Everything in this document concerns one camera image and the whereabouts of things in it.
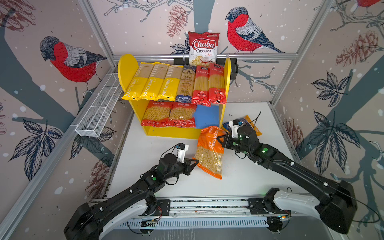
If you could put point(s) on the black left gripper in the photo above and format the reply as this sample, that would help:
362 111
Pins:
186 165

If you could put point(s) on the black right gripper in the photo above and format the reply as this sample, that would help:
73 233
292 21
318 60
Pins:
226 141

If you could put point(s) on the orange pasta bag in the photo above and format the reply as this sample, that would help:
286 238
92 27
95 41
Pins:
210 152

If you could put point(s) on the blue orecchiette pasta bag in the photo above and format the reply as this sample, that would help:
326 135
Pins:
243 120

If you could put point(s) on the red spaghetti pack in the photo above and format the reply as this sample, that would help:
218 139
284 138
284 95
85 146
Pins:
201 87
217 88

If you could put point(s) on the red fusilli bag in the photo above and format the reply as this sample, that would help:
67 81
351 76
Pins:
182 115
157 114

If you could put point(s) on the dark blue spaghetti pack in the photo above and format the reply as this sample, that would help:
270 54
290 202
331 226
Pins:
186 85

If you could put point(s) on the yellow spaghetti pack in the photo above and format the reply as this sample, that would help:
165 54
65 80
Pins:
155 82
170 85
138 82

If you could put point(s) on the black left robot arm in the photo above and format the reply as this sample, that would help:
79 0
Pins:
95 222

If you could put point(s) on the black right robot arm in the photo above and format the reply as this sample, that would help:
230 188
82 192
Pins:
332 202

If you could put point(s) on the yellow wooden shelf unit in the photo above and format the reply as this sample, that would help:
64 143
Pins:
205 116

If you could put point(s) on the Chuba cassava chips bag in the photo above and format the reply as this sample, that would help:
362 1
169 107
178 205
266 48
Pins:
203 48

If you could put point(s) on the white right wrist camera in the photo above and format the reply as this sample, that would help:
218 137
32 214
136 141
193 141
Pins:
234 126

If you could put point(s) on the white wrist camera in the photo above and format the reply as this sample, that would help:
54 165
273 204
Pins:
181 152
234 126

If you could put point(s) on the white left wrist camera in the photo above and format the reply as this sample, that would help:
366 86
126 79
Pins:
181 152

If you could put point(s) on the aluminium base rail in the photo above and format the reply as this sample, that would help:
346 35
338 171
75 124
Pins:
210 213

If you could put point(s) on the black wall basket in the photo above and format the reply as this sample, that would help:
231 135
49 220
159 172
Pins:
232 67

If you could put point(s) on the white wire wall basket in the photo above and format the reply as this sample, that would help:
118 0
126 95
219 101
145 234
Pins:
99 112

